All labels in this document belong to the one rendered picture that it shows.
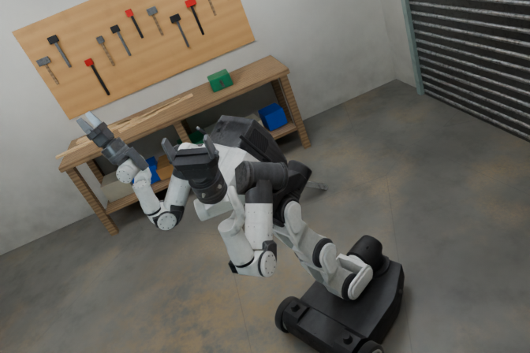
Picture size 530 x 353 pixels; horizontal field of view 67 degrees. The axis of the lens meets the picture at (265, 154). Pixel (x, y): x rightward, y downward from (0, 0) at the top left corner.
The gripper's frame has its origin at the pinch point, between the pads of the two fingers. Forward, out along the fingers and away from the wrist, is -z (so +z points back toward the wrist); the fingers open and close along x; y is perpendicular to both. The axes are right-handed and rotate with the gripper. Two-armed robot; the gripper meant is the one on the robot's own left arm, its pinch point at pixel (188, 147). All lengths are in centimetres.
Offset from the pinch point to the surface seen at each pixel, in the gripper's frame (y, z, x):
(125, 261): 84, 216, 168
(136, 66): 242, 126, 168
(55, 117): 199, 143, 250
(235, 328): 18, 179, 45
